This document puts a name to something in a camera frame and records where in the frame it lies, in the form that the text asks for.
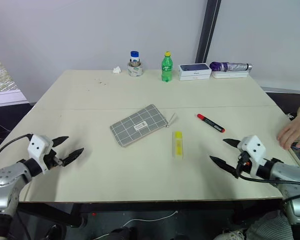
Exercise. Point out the flat white box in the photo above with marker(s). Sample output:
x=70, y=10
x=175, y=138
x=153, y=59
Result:
x=230, y=74

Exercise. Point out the black vertical pillar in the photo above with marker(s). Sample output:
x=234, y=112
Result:
x=207, y=32

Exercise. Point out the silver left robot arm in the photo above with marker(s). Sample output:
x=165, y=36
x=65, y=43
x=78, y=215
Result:
x=5, y=178

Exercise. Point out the white sneaker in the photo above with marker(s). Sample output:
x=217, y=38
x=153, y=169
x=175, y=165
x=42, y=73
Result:
x=231, y=235

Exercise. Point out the green soda bottle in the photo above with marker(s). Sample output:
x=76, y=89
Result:
x=166, y=68

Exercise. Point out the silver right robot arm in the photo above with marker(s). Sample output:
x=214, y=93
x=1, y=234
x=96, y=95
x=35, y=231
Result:
x=287, y=173

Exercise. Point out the window with white frame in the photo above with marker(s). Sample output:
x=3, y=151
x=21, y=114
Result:
x=2, y=80

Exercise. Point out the grey checked pencil pouch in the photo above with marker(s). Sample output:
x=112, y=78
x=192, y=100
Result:
x=137, y=125

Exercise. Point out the purple folded umbrella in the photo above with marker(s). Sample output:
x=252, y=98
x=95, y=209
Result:
x=227, y=66

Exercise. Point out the small blue-capped bottle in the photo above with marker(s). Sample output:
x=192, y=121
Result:
x=134, y=57

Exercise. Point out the grey striped trouser leg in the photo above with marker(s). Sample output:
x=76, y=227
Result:
x=270, y=226

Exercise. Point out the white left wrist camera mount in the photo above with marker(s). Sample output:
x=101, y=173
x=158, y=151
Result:
x=38, y=147

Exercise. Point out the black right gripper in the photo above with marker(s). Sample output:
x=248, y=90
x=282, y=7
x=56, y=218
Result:
x=244, y=162

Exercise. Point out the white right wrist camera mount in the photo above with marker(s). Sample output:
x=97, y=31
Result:
x=255, y=147

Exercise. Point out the red and black marker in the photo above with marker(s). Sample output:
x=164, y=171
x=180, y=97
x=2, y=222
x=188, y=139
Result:
x=211, y=123

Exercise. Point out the person's bare hand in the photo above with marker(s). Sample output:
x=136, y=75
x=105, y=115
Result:
x=296, y=132

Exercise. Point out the white phone box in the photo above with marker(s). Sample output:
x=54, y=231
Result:
x=194, y=71

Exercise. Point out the crumpled white tissue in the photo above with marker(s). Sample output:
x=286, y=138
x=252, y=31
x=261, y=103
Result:
x=117, y=70

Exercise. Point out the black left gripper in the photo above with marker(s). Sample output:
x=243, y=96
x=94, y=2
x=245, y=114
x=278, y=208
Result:
x=52, y=160

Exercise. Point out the yellow highlighter pen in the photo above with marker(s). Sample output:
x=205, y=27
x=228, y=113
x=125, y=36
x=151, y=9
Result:
x=178, y=146

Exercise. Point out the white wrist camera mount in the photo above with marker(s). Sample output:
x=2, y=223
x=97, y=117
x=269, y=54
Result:
x=38, y=147
x=255, y=147

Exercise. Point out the printed tape roll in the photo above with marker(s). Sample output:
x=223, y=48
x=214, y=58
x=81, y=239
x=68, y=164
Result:
x=135, y=71

